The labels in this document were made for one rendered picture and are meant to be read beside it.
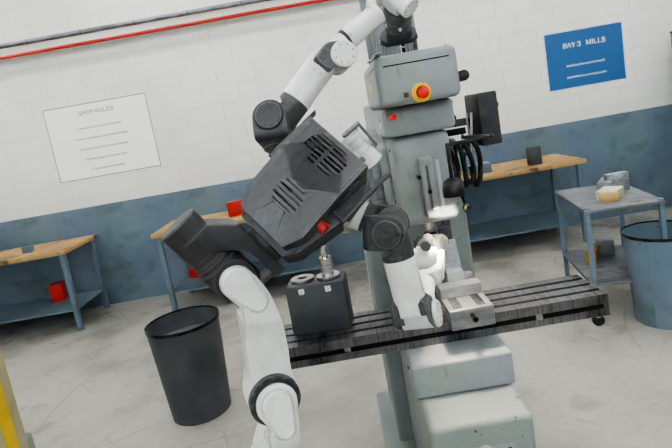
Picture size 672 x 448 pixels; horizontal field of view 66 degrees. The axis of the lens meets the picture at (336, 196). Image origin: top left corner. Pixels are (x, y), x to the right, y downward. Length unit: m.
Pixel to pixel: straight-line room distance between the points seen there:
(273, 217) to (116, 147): 5.32
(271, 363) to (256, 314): 0.16
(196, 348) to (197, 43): 3.82
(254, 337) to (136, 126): 5.18
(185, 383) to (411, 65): 2.51
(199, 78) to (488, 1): 3.36
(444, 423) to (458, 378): 0.18
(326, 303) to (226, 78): 4.52
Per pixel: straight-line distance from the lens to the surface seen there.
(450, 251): 2.35
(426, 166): 1.78
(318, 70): 1.54
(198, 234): 1.35
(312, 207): 1.28
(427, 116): 1.78
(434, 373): 1.86
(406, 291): 1.44
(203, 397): 3.58
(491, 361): 1.88
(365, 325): 2.00
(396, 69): 1.67
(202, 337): 3.43
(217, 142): 6.21
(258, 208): 1.32
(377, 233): 1.35
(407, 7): 1.65
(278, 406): 1.49
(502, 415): 1.80
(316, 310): 1.98
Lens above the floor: 1.73
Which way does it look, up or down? 9 degrees down
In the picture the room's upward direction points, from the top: 10 degrees counter-clockwise
